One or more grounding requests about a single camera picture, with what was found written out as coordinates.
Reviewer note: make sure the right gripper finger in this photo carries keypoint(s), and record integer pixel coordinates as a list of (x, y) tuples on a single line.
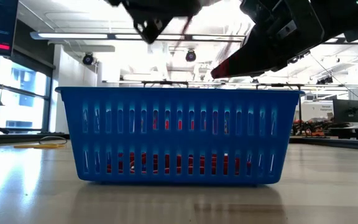
[(253, 59)]

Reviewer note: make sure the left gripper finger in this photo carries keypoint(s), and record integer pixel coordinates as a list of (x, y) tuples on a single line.
[(151, 28)]

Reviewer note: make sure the thin black rubber band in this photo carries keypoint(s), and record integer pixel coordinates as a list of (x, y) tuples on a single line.
[(53, 137)]

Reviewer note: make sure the yellow rubber band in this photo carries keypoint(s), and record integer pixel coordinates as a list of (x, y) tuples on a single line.
[(33, 145)]

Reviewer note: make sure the thin white light bar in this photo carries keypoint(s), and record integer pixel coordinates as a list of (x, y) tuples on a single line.
[(166, 83)]

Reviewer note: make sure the white tube light bar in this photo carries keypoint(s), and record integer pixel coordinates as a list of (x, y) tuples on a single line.
[(73, 35)]

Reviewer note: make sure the white labelled cabinet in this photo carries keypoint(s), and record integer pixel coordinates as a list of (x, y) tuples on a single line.
[(317, 112)]

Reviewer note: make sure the orange black robot equipment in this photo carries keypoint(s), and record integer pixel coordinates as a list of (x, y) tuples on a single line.
[(309, 127)]

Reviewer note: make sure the black blank monitor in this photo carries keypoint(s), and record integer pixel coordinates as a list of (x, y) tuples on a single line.
[(348, 110)]

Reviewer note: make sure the blue plastic basket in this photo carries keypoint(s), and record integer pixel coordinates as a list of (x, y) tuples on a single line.
[(179, 140)]

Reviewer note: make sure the dark work table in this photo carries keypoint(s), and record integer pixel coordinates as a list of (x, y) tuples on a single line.
[(346, 132)]

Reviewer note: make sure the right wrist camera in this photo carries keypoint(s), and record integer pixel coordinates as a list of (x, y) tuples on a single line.
[(343, 18)]

